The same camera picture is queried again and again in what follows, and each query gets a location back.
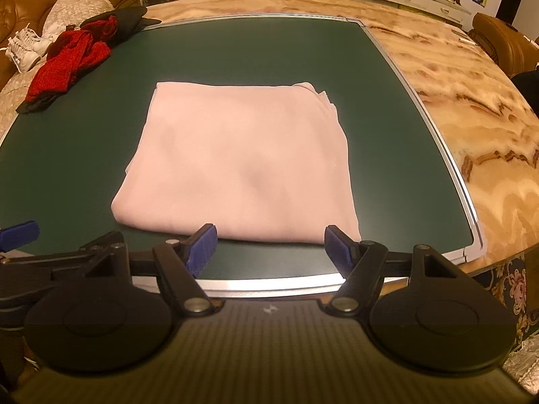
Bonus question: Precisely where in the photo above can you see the white sneaker near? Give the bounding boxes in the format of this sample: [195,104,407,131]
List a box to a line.
[5,38,41,74]

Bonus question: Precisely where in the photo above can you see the red fuzzy garment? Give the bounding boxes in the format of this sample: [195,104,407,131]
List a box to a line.
[25,15,119,104]

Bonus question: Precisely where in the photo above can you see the beige lace sofa cover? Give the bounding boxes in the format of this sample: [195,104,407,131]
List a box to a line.
[1,0,113,140]

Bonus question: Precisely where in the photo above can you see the brown leather sofa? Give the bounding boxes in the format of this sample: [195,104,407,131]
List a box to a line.
[0,0,143,93]

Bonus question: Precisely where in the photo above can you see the dark black-green garment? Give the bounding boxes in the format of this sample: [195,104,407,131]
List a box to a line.
[17,5,160,114]

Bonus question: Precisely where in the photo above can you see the white sneaker far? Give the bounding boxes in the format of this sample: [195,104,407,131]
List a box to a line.
[17,26,53,57]

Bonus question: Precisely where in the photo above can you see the pale pink cloth garment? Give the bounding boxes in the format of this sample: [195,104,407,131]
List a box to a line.
[112,81,360,243]

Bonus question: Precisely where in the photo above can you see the green mat with metal frame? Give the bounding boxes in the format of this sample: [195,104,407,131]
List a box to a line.
[1,14,486,265]

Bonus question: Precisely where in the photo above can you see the white sneaker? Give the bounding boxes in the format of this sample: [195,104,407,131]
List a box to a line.
[5,38,41,74]
[17,26,53,57]

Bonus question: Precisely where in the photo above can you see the brown leather armchair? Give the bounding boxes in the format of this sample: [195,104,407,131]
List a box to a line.
[468,13,538,77]

